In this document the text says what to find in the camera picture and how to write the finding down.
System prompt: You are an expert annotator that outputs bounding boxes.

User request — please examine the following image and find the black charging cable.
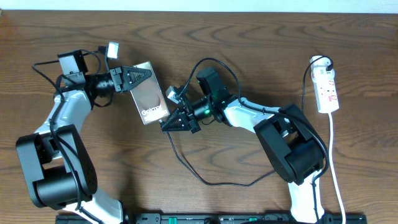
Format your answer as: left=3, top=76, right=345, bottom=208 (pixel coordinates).
left=158, top=55, right=334, bottom=187

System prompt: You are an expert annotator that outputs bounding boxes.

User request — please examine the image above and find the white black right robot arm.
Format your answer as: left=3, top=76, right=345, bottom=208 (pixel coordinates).
left=161, top=67, right=330, bottom=223

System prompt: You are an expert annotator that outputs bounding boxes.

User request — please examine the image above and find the white USB charger adapter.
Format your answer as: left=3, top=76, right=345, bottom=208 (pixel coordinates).
left=311, top=65, right=335, bottom=83

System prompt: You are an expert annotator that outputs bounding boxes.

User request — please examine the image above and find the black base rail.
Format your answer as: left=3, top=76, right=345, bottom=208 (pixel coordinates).
left=55, top=213, right=368, bottom=224

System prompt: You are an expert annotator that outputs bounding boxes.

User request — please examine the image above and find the white power strip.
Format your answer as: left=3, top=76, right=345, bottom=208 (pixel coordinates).
left=310, top=55, right=339, bottom=114

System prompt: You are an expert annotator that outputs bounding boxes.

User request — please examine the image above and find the white power strip cord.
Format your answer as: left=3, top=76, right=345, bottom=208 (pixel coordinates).
left=327, top=112, right=347, bottom=224

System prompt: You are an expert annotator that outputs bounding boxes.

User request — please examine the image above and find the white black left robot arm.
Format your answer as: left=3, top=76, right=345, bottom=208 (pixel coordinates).
left=16, top=49, right=153, bottom=223

